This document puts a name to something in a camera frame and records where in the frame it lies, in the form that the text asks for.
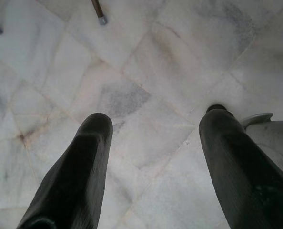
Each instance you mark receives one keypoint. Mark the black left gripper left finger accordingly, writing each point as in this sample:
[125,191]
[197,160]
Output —
[77,171]

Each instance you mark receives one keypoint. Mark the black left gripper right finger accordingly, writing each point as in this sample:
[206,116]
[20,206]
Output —
[239,171]

